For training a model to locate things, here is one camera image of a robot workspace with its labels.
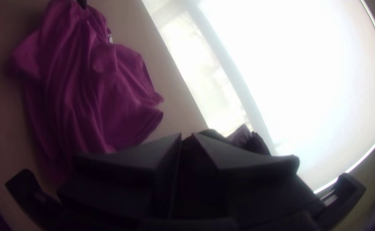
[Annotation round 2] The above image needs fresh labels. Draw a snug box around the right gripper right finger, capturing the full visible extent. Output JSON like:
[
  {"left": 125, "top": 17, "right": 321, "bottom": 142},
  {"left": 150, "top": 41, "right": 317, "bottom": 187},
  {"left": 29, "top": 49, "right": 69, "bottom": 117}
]
[{"left": 187, "top": 132, "right": 324, "bottom": 225}]

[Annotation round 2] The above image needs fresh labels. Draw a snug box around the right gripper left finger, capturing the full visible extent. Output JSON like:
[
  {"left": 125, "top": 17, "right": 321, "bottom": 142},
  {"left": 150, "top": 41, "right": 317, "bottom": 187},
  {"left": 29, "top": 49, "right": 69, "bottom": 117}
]
[{"left": 57, "top": 132, "right": 183, "bottom": 222}]

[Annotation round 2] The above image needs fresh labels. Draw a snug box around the maroon t-shirt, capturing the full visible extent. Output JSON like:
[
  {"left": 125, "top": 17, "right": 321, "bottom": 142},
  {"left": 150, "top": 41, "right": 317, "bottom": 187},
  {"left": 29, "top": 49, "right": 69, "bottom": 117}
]
[{"left": 9, "top": 0, "right": 165, "bottom": 180}]

